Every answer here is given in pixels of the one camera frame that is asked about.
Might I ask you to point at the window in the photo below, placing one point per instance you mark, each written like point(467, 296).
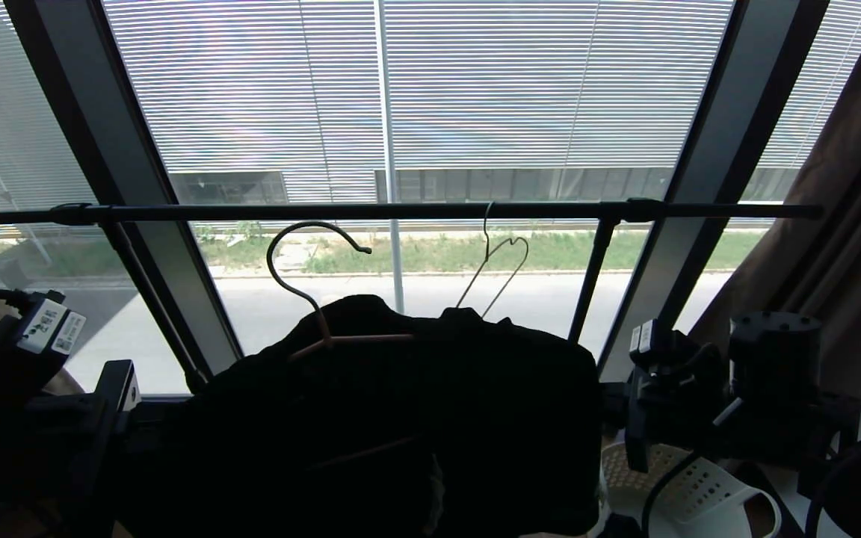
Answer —
point(475, 90)

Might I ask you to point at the pink clothes hanger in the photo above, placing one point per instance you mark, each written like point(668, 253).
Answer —
point(320, 317)
point(487, 224)

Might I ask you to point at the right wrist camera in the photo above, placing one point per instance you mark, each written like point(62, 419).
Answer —
point(645, 338)

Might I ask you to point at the white laundry basket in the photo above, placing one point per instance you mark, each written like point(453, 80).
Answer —
point(692, 486)

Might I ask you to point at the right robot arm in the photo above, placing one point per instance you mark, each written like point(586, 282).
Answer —
point(774, 388)

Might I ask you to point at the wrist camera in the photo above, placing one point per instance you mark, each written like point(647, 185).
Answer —
point(645, 338)
point(49, 329)

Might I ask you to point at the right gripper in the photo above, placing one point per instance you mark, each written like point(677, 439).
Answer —
point(670, 418)

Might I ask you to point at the black garment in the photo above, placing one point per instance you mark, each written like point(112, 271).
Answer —
point(400, 418)

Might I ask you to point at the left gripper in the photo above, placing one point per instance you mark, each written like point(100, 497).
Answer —
point(113, 418)

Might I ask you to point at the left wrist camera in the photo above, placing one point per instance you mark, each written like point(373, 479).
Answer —
point(49, 329)

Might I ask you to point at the black clothes rack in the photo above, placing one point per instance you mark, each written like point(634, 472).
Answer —
point(400, 211)

